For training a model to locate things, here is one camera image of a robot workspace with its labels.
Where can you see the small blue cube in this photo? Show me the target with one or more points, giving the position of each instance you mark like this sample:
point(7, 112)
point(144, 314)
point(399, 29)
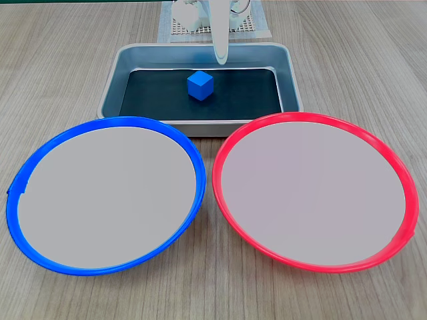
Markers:
point(199, 86)

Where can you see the black tray mat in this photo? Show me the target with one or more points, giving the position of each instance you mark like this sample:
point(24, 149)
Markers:
point(243, 96)

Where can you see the steel tray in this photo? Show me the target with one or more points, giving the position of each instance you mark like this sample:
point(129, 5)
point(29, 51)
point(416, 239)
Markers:
point(112, 90)

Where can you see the red-rimmed white round plate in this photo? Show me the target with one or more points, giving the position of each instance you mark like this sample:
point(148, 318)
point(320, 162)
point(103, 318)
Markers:
point(313, 200)

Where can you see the blue-rimmed white round plate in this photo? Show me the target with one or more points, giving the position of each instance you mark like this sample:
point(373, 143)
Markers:
point(110, 200)

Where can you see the pale perforated base plate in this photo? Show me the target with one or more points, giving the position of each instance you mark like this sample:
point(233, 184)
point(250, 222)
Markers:
point(245, 26)

